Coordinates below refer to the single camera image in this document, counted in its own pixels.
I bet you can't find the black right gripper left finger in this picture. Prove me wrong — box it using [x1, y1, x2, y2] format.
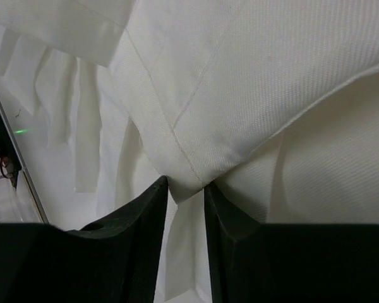
[0, 176, 168, 302]

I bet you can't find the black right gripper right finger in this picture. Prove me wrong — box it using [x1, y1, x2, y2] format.
[204, 184, 379, 302]

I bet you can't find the white pleated skirt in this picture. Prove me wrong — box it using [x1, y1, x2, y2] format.
[0, 1, 379, 302]

